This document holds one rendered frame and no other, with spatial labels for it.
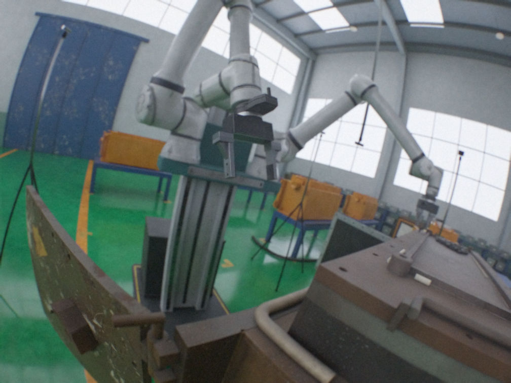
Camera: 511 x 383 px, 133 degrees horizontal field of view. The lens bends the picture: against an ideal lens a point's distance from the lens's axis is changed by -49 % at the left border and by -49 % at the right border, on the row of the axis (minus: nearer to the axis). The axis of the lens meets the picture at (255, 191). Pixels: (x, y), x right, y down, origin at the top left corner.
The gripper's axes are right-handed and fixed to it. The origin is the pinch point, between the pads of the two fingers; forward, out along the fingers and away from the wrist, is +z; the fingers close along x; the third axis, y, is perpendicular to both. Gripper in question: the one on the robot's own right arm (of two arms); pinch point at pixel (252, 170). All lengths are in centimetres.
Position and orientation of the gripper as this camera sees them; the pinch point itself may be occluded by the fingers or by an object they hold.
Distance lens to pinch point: 54.1
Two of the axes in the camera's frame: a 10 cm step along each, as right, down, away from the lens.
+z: 0.8, 9.9, -0.9
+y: -6.5, 1.2, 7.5
